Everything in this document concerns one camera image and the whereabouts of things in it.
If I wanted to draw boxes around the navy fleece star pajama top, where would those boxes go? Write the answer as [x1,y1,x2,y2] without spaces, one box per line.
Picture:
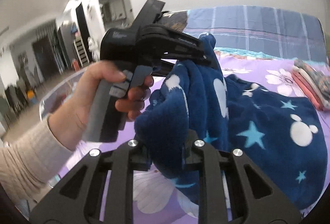
[134,33,328,210]

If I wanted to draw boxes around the beige sleeve left forearm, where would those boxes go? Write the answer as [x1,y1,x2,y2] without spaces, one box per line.
[1,118,73,204]

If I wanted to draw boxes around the person's left hand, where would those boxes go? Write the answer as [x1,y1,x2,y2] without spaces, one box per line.
[48,60,154,151]

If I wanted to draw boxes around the white ladder shelf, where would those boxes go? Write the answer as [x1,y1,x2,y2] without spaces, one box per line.
[73,38,90,68]

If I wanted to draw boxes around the purple floral bed sheet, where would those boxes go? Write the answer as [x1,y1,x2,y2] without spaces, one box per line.
[39,55,301,223]

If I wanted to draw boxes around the beige folded garment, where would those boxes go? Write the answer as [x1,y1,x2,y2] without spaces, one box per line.
[292,66,329,110]

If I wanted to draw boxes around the coral folded garment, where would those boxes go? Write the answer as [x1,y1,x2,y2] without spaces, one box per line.
[291,71,325,111]

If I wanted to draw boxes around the floral folded garment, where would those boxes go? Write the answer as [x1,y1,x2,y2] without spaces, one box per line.
[294,59,329,99]

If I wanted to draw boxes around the blue plaid pillow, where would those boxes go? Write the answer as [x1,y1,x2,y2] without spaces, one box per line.
[184,5,327,63]

